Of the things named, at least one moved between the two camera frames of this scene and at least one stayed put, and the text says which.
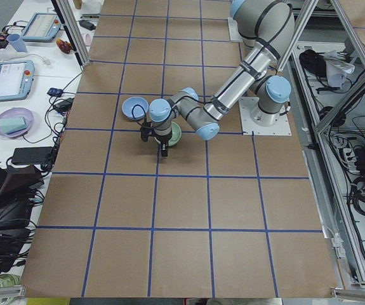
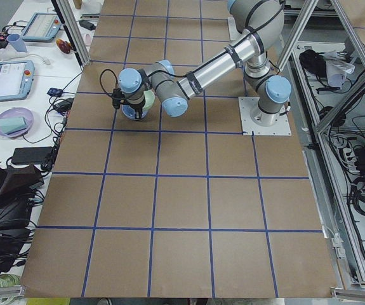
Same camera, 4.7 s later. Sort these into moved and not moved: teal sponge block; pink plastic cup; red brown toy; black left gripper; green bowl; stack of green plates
Moved: green bowl; black left gripper
Not moved: teal sponge block; pink plastic cup; stack of green plates; red brown toy
